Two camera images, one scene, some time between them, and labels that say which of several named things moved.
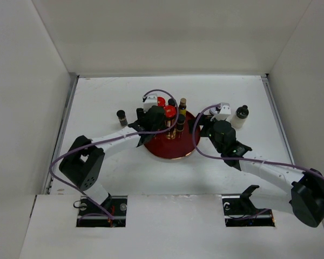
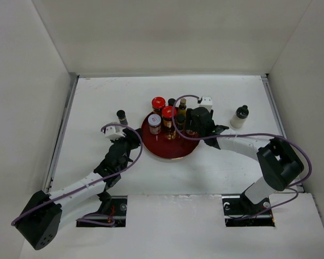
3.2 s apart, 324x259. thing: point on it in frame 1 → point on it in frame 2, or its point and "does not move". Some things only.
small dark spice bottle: x=180 y=120 does not move
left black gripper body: x=141 y=114 → x=128 y=145
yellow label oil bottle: x=182 y=106 does not move
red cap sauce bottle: x=161 y=102 does not move
